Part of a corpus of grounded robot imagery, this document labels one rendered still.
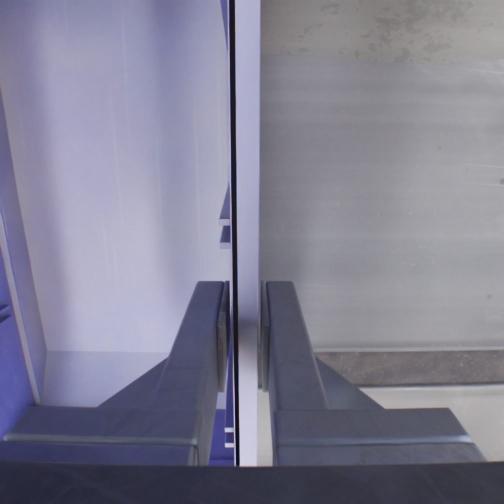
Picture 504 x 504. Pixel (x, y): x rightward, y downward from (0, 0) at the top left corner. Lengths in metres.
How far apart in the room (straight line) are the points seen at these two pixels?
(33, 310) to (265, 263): 0.18
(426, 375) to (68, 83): 0.36
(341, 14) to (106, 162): 0.18
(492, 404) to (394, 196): 0.22
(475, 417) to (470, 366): 0.05
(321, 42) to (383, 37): 0.04
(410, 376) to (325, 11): 0.29
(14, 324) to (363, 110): 0.29
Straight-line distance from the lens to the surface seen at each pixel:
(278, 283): 0.15
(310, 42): 0.27
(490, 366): 0.39
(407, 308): 0.32
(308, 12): 0.27
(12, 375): 0.33
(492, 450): 0.44
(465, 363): 0.38
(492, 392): 0.40
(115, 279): 0.30
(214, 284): 0.15
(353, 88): 0.27
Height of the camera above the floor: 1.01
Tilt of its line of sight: 73 degrees down
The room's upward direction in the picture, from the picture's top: 180 degrees counter-clockwise
